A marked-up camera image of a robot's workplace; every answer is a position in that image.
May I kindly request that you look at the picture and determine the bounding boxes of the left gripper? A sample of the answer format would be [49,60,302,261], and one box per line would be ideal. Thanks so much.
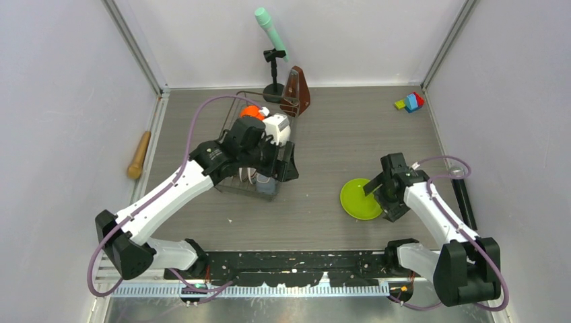
[239,133,298,182]

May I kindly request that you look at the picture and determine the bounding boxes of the lime green plate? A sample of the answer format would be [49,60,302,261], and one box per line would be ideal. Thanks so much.
[339,178,383,221]

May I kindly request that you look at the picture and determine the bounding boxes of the small grey patterned mug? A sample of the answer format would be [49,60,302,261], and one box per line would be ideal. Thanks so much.
[255,174,277,195]

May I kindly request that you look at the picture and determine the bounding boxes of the black wire dish rack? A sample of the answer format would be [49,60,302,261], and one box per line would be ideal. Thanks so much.
[216,90,301,201]

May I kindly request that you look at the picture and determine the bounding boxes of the orange bowl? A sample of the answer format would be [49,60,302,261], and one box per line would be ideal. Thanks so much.
[239,105,265,120]

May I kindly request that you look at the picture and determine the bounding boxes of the white bowl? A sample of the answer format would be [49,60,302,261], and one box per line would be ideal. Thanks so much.
[277,116,292,147]

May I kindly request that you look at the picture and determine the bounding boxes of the green rimmed white plate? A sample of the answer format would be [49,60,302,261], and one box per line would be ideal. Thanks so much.
[247,168,257,184]

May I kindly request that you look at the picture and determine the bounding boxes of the white printed round plate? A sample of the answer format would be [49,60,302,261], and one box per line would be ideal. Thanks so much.
[239,168,250,182]

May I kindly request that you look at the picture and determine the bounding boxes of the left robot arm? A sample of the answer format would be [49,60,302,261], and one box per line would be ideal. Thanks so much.
[96,114,299,280]

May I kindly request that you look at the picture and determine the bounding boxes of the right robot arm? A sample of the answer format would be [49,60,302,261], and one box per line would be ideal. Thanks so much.
[364,153,508,307]

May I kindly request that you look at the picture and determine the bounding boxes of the brown metronome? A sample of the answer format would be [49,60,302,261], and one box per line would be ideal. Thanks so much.
[280,66,310,118]

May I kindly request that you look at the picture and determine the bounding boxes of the black microphone stand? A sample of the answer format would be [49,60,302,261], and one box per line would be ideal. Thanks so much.
[263,48,286,104]

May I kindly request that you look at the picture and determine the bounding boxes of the black handheld microphone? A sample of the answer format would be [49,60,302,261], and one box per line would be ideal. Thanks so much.
[449,166,477,231]

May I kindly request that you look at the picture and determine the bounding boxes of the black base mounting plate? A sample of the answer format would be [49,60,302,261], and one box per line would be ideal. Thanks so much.
[164,250,415,301]

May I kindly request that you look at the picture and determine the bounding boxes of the colourful toy blocks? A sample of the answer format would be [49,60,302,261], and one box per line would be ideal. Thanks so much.
[394,92,426,113]

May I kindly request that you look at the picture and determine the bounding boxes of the wooden rolling pin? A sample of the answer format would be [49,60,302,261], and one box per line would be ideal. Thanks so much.
[127,131,152,180]

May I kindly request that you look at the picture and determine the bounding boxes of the mint green microphone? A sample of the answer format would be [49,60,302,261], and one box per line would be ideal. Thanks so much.
[254,7,289,62]

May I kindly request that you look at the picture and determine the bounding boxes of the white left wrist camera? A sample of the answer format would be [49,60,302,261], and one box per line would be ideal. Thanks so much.
[261,107,288,146]

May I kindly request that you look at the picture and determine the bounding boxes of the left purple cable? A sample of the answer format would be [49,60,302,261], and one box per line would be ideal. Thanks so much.
[87,94,264,299]

